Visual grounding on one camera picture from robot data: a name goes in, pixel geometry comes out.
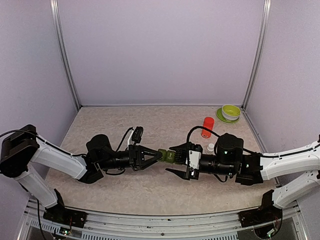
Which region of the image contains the right aluminium frame post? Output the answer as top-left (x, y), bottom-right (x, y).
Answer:
top-left (241, 0), bottom-right (272, 112)

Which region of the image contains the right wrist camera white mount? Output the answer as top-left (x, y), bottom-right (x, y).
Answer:
top-left (185, 150), bottom-right (202, 170)

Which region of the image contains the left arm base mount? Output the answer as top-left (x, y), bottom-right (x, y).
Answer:
top-left (43, 189), bottom-right (88, 228)

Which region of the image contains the green pill organizer box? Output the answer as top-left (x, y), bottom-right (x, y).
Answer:
top-left (157, 148), bottom-right (186, 165)

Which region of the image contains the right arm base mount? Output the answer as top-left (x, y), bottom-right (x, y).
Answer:
top-left (238, 189), bottom-right (283, 228)

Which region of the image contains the aluminium frame post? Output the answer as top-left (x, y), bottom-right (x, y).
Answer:
top-left (50, 0), bottom-right (82, 112)
top-left (241, 0), bottom-right (272, 112)

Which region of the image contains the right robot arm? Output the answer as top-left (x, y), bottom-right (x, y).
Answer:
top-left (168, 126), bottom-right (320, 222)

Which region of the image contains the orange pill bottle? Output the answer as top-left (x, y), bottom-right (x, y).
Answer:
top-left (201, 116), bottom-right (215, 139)

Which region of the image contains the front aluminium rail base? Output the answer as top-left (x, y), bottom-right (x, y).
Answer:
top-left (15, 199), bottom-right (309, 240)

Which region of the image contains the green plate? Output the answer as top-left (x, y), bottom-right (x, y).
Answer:
top-left (216, 107), bottom-right (240, 123)

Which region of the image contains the lime green bowl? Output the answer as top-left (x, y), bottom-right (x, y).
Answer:
top-left (221, 104), bottom-right (241, 117)

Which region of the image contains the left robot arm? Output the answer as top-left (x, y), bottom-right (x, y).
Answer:
top-left (0, 124), bottom-right (163, 223)

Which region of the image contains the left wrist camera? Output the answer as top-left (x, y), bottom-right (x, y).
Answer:
top-left (127, 126), bottom-right (144, 146)

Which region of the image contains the small white pill bottle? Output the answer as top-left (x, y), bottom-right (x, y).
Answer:
top-left (206, 143), bottom-right (215, 154)

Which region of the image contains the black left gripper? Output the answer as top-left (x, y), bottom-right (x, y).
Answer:
top-left (98, 144), bottom-right (163, 172)

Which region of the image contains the white bowl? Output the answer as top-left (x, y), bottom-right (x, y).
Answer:
top-left (221, 110), bottom-right (241, 122)

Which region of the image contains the left aluminium frame post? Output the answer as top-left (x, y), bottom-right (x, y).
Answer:
top-left (50, 0), bottom-right (82, 112)

